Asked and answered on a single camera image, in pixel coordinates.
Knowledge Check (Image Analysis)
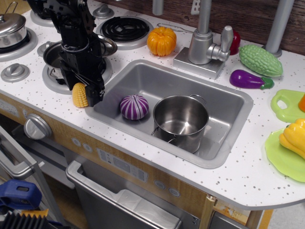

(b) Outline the grey post left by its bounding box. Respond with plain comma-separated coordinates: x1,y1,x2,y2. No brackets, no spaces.
152,0,164,16

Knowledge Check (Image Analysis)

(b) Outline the grey stove knob middle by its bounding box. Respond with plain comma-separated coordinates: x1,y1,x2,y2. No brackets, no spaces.
37,41,53,57

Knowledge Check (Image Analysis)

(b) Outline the yellow toy bell pepper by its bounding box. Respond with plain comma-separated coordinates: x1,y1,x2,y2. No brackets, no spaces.
279,118,305,159

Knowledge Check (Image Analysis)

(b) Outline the yellow toy corn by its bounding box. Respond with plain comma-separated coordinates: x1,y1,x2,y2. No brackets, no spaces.
72,83,89,108

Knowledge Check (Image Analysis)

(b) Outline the orange toy piece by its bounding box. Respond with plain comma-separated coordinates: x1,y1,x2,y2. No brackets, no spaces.
298,94,305,112

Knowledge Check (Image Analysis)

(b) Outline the yellow tape piece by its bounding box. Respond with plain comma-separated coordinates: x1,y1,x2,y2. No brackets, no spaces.
21,209,49,218

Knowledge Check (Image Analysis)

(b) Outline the steel pot in sink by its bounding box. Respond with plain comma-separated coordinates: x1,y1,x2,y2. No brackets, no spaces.
151,94,209,153

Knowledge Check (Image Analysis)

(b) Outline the grey post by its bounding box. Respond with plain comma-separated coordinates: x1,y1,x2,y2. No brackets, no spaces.
263,0,295,57
152,0,164,16

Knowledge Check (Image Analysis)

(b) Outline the black coil burner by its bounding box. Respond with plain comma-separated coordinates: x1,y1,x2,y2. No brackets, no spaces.
30,10,54,27
42,57,113,95
96,16,153,51

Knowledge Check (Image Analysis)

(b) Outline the black coil burner back left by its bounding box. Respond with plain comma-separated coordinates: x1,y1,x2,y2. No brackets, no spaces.
30,10,54,27

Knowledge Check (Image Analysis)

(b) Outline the light green toy plate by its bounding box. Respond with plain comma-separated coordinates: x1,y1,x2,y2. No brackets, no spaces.
264,128,305,183

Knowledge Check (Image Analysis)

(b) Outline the green toy bitter melon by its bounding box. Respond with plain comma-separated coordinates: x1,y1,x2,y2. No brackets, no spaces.
239,45,283,77

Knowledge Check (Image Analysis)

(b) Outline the grey post right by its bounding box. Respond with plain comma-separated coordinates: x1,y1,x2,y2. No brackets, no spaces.
263,0,295,57

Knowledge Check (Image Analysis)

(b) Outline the black coil burner back right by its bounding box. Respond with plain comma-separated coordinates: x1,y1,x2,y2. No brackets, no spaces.
96,16,153,51

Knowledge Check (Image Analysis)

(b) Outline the red toy apple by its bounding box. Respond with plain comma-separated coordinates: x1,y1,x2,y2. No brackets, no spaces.
230,30,241,55

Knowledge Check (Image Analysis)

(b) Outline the silver toy faucet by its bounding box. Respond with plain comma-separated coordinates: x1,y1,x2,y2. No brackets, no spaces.
173,0,234,80

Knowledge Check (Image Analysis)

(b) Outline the silver dishwasher door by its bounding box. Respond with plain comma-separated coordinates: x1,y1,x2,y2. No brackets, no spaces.
66,160,201,229

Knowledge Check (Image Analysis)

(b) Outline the grey toy sink basin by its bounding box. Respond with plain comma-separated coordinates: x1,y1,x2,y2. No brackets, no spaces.
85,60,254,169

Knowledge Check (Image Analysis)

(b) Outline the purple toy eggplant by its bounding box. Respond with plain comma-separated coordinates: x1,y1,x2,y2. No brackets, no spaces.
229,70,274,90

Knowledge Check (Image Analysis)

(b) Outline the orange toy pumpkin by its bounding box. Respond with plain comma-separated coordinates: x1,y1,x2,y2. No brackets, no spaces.
146,27,177,56

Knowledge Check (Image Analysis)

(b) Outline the grey stove knob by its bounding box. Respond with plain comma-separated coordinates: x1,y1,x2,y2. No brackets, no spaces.
92,3,114,20
0,63,30,83
37,41,53,57

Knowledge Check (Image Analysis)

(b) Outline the grey stove knob front left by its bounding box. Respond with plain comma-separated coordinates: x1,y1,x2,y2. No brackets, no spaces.
0,63,30,83

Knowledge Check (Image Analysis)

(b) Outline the steel pot on stove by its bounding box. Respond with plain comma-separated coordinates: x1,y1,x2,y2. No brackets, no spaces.
43,42,63,80

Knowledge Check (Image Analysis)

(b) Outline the silver oven door handle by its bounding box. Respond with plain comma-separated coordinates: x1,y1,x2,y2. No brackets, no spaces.
0,127,37,180

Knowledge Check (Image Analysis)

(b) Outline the light green toy cutting board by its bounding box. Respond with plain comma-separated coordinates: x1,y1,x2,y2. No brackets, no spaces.
271,89,305,123

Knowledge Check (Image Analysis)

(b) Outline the lidded steel pot far left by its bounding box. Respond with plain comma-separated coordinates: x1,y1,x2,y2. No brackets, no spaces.
0,1,27,49

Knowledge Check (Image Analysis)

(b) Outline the black coil burner front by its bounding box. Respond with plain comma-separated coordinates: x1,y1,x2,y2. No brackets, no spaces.
42,57,113,95

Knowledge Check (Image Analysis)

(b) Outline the white bracket on wall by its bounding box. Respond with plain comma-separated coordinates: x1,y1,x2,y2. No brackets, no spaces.
191,0,201,15

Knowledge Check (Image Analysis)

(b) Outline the grey stove knob back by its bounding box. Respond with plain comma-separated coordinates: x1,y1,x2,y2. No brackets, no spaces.
92,3,114,20

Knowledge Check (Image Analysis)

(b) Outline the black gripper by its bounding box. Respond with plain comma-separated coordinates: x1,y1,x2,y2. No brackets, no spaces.
58,26,106,107

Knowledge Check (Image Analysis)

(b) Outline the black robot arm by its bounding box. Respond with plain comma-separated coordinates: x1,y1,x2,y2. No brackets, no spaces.
28,0,106,107

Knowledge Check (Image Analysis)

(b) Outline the blue clamp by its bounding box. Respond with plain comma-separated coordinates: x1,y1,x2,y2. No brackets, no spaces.
0,179,42,210

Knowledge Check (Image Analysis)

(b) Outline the grey oven dial knob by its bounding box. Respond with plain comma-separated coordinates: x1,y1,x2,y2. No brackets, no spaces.
23,114,52,140

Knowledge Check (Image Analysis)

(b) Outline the steel pot lid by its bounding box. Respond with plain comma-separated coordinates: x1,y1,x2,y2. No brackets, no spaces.
97,35,118,57

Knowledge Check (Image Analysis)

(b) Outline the purple white striped toy onion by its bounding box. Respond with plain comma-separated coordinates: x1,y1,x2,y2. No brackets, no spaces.
120,94,149,121

